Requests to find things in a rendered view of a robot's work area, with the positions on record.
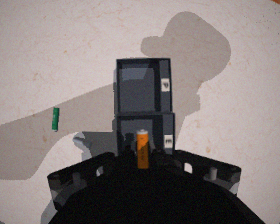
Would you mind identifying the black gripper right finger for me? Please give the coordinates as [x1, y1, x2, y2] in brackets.
[148, 140, 242, 196]

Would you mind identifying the orange battery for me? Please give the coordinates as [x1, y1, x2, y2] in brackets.
[136, 129, 149, 169]

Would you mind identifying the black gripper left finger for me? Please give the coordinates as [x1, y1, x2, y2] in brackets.
[47, 141, 138, 211]

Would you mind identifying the dark grey rack of three labelled bins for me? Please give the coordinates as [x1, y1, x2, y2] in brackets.
[116, 58, 175, 156]

